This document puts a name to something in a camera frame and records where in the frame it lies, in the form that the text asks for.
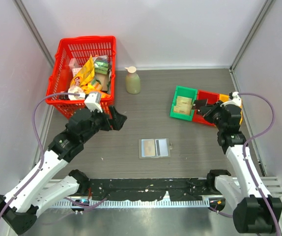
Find yellow plastic bin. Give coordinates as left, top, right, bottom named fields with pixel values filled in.
left=218, top=94, right=243, bottom=126

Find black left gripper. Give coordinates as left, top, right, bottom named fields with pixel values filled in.
left=81, top=105, right=126, bottom=143

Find white paper roll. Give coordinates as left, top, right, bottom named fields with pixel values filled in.
left=68, top=86, right=85, bottom=100

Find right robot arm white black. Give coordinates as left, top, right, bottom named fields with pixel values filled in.
left=199, top=101, right=282, bottom=236

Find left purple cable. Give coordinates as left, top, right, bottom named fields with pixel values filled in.
left=0, top=91, right=107, bottom=236

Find purple cable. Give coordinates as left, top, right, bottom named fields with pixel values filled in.
left=209, top=92, right=282, bottom=234
left=0, top=91, right=107, bottom=236

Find red plastic bin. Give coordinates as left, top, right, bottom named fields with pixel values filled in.
left=192, top=89, right=219, bottom=126

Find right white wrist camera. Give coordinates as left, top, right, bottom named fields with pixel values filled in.
left=222, top=91, right=242, bottom=108

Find green plastic bin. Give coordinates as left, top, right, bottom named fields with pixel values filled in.
left=169, top=86, right=198, bottom=121

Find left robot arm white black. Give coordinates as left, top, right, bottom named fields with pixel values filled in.
left=0, top=106, right=127, bottom=235

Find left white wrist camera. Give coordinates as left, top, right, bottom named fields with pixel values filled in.
left=84, top=91, right=103, bottom=113

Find aluminium frame rail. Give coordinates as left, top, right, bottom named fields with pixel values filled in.
left=261, top=177, right=282, bottom=197

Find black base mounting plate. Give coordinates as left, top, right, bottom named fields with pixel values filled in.
left=64, top=177, right=230, bottom=202

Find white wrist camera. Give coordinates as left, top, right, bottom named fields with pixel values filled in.
left=222, top=91, right=242, bottom=108
left=84, top=91, right=103, bottom=113

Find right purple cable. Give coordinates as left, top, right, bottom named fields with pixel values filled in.
left=209, top=92, right=282, bottom=234

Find white slotted cable duct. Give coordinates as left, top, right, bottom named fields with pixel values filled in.
left=50, top=198, right=210, bottom=209

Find cards in green bin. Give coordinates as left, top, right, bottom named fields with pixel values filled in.
left=173, top=96, right=193, bottom=115

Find yellow snack bag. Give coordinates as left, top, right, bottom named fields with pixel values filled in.
left=69, top=56, right=111, bottom=98

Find green snack packet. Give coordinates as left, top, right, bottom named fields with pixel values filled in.
left=93, top=55, right=111, bottom=75

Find green soap dispenser bottle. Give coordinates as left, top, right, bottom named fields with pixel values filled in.
left=125, top=66, right=141, bottom=94

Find red plastic shopping basket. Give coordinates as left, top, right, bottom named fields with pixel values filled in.
left=46, top=35, right=116, bottom=114

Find grey card holder wallet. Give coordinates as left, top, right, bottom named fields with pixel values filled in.
left=139, top=138, right=173, bottom=159

